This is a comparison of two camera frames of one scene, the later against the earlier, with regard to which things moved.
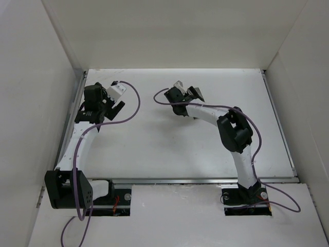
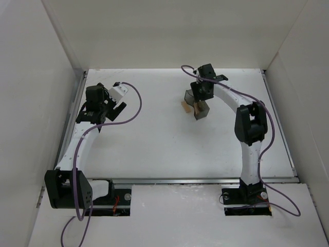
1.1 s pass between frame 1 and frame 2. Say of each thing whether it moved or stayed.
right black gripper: moved
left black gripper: stayed
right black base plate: stayed
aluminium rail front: stayed
